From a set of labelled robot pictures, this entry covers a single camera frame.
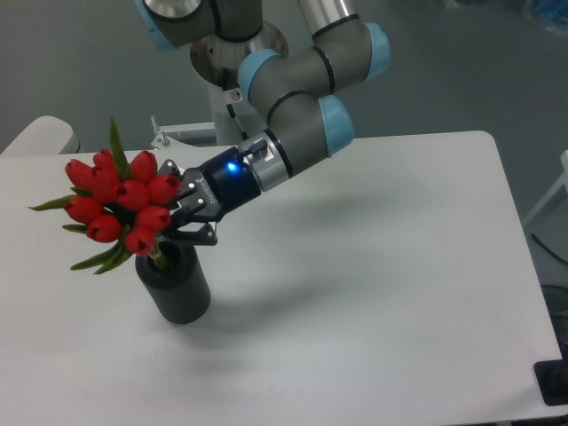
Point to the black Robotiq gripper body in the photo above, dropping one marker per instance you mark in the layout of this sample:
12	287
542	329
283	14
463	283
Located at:
217	187

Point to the red tulip bouquet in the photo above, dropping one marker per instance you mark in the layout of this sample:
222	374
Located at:
125	203

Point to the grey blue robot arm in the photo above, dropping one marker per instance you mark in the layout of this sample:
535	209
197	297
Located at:
301	121

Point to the dark grey ribbed vase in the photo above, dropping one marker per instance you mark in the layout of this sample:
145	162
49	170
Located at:
182	294

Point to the white chair seat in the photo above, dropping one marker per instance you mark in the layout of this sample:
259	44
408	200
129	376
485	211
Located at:
46	135

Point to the blue object top right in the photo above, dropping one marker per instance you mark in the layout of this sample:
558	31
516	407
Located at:
548	14

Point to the black box at table edge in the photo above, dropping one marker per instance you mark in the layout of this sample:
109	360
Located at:
552	380

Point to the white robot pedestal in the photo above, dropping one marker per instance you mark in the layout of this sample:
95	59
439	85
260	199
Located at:
222	128

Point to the white furniture frame right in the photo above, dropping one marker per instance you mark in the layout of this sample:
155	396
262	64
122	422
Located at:
549	201

